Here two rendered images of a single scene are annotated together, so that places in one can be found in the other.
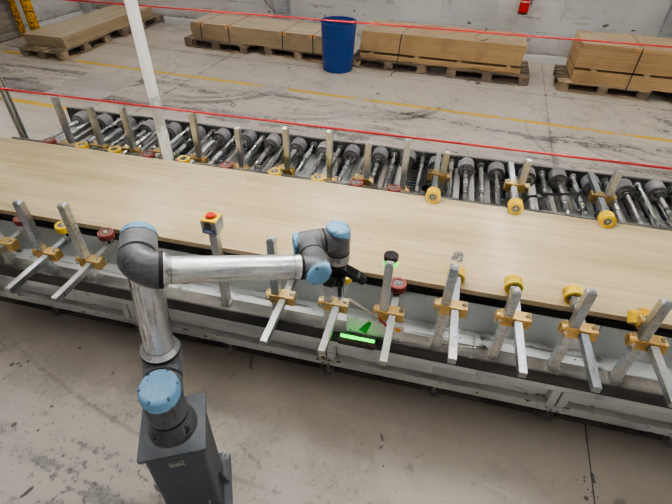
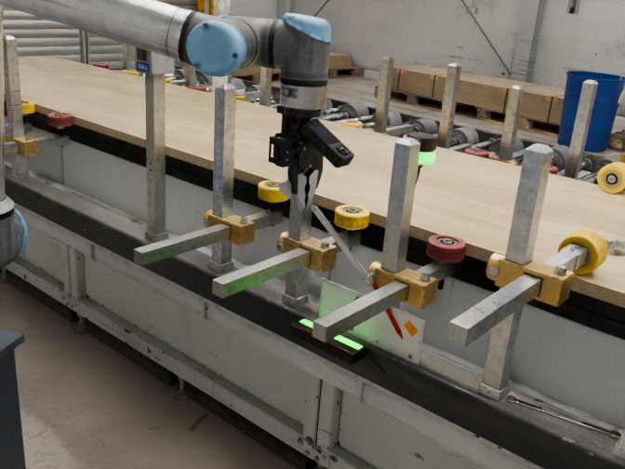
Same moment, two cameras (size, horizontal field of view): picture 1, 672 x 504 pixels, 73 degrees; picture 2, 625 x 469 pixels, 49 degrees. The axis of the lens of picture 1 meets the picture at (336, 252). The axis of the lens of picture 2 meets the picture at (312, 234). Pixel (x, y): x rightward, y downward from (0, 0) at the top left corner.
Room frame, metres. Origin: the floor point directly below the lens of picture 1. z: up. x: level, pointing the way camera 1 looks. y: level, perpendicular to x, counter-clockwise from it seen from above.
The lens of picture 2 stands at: (0.18, -0.63, 1.41)
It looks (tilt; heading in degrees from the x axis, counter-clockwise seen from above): 21 degrees down; 26
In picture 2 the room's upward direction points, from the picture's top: 4 degrees clockwise
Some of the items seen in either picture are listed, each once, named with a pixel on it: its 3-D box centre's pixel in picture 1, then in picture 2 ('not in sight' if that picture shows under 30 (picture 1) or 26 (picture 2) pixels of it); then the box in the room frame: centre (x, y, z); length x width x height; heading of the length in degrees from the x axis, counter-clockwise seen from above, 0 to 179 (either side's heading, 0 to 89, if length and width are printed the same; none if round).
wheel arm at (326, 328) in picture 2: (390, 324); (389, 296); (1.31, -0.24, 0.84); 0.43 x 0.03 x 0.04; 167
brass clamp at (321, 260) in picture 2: (333, 303); (306, 250); (1.43, 0.01, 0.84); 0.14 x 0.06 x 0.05; 77
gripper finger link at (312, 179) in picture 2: not in sight; (300, 188); (1.36, -0.01, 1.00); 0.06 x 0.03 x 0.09; 77
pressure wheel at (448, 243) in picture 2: (396, 291); (444, 263); (1.51, -0.29, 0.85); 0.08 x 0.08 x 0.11
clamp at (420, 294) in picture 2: (388, 312); (401, 282); (1.38, -0.24, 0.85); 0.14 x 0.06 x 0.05; 77
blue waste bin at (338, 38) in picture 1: (339, 44); (590, 110); (7.35, 0.03, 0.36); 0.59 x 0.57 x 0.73; 163
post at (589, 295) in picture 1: (570, 332); not in sight; (1.22, -0.95, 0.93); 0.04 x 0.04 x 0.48; 77
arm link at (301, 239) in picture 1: (309, 244); (245, 42); (1.30, 0.10, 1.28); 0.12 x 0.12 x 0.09; 17
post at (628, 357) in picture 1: (638, 343); not in sight; (1.16, -1.19, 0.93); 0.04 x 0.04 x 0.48; 77
